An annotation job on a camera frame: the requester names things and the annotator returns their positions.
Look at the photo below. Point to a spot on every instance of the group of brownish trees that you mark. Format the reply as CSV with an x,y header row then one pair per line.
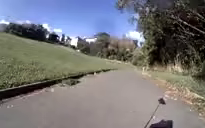
x,y
116,48

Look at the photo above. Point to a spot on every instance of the grey asphalt path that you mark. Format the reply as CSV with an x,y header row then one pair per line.
x,y
106,100

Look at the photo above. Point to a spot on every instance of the white building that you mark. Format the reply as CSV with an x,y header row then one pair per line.
x,y
74,41

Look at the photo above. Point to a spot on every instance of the grass slope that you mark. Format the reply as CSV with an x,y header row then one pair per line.
x,y
30,60

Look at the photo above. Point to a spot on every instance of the wood of dark trees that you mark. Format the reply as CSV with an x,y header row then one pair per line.
x,y
176,33

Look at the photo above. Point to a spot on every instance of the row of dark hilltop trees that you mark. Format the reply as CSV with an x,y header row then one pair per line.
x,y
26,30

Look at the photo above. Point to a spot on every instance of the dark concrete kerb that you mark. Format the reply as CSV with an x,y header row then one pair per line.
x,y
20,90

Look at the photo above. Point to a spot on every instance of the grass verge with fallen leaves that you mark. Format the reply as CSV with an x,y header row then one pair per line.
x,y
186,83

